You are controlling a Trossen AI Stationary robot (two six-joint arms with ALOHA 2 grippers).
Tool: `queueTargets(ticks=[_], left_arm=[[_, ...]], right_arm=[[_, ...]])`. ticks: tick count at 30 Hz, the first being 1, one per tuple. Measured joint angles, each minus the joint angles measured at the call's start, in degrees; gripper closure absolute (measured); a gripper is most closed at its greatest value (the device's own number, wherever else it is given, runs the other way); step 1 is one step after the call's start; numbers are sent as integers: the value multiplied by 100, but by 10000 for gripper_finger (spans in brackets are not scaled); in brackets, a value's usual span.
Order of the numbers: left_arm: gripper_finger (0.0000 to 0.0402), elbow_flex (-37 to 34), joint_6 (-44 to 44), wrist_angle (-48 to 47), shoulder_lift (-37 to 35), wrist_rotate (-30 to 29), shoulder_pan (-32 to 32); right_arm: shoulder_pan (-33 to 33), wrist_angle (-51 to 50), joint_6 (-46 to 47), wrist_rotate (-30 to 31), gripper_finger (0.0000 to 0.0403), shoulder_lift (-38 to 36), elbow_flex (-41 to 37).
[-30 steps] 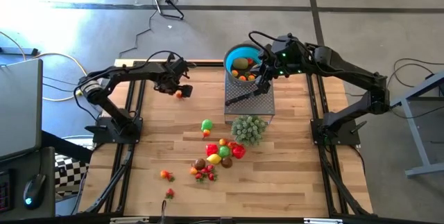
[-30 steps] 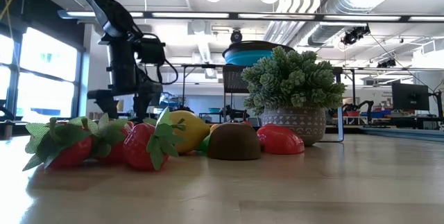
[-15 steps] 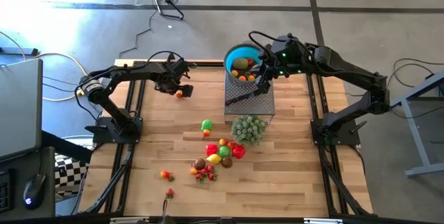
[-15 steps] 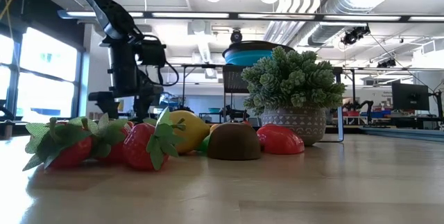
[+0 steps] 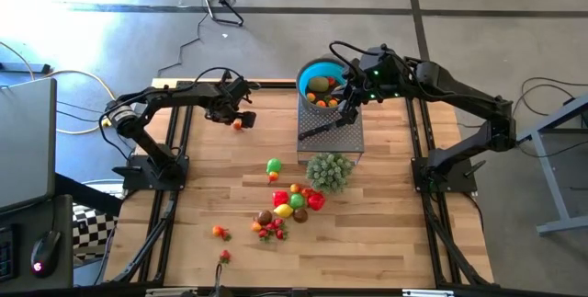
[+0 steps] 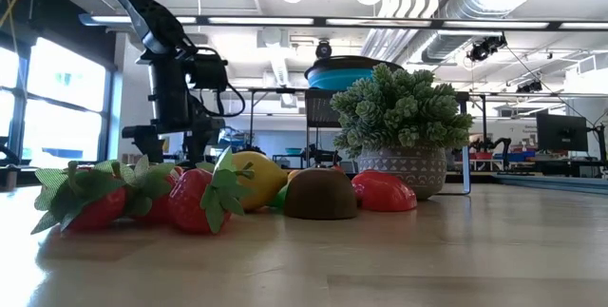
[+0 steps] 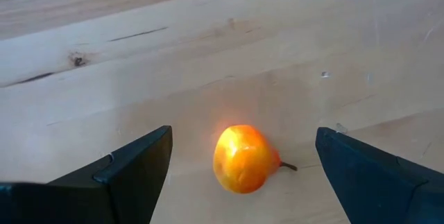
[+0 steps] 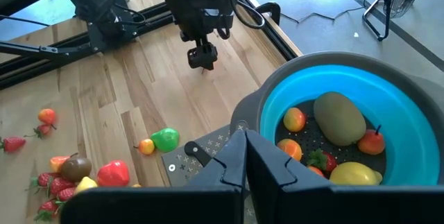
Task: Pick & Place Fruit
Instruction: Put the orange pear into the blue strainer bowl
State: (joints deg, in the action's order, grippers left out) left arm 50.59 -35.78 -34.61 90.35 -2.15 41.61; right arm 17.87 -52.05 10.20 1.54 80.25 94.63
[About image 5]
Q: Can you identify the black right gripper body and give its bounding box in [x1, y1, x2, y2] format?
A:
[337, 48, 415, 129]

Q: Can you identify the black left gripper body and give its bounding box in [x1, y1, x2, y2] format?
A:
[204, 76, 258, 130]

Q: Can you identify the whole brown kiwi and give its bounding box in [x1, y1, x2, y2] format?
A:
[307, 75, 330, 94]

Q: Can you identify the blue collapsible colander bowl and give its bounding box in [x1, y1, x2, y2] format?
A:
[296, 53, 359, 115]

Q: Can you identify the black kitchen knife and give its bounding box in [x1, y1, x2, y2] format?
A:
[298, 117, 345, 142]

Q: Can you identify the perforated grey metal stand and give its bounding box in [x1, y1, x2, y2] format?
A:
[297, 75, 365, 166]

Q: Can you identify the potted artificial succulent plant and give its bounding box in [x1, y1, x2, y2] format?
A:
[305, 152, 354, 195]

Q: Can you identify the black white checkerboard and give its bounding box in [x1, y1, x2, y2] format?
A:
[72, 203, 121, 261]

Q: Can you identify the black power strip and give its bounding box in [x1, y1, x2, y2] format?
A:
[0, 63, 51, 74]

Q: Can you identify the grey laptop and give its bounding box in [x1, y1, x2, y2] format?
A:
[0, 77, 58, 215]

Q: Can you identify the black computer mouse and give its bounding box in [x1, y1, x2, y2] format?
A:
[30, 230, 62, 280]

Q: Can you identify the black keyboard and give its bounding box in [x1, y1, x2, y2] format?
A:
[0, 225, 20, 284]

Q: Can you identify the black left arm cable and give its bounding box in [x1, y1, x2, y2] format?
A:
[195, 66, 245, 88]

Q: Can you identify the black aluminium table frame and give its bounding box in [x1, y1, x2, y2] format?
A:
[103, 69, 496, 289]

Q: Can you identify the black fan cable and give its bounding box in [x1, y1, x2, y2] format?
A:
[157, 0, 207, 79]

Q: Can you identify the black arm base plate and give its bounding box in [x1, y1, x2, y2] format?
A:
[112, 156, 190, 192]
[412, 156, 479, 193]

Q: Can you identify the yellow floor cable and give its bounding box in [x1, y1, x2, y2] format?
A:
[0, 41, 126, 135]

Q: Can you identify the black floor cable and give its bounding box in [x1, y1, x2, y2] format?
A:
[503, 75, 588, 186]

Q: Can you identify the grey desk frame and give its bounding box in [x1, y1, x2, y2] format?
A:
[507, 93, 588, 236]

